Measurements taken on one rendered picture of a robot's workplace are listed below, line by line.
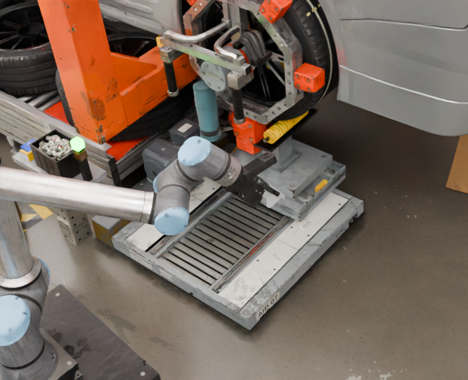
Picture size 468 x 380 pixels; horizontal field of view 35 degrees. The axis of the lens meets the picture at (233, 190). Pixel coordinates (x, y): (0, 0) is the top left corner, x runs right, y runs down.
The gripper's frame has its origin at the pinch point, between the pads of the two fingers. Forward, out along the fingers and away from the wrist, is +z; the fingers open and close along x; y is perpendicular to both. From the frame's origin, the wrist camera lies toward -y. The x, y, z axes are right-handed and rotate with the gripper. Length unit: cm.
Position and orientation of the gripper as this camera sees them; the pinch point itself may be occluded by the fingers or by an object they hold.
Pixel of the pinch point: (282, 194)
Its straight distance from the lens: 225.3
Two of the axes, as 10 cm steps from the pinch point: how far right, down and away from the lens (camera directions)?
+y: -5.4, 8.3, 1.0
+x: 4.3, 3.8, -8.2
